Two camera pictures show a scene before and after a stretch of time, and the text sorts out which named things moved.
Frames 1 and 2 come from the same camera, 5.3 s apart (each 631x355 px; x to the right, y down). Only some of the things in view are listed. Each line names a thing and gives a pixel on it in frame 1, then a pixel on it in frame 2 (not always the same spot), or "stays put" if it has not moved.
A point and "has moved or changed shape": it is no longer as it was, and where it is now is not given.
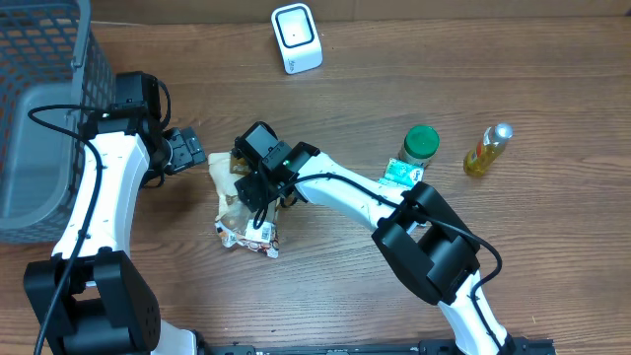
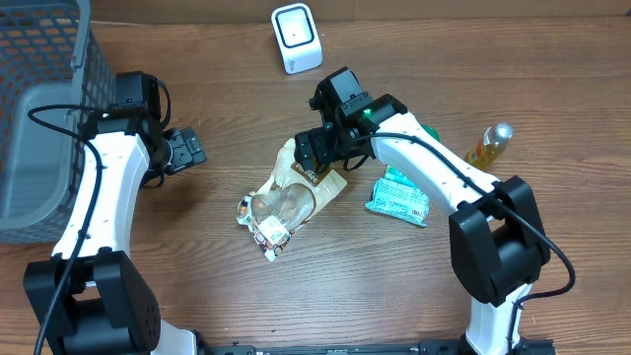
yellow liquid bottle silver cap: [485, 152] stays put
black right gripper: [251, 189] -> [306, 151]
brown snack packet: [237, 219] has moved or changed shape
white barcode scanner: [298, 37] stays put
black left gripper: [188, 148] stays put
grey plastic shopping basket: [49, 55] stays put
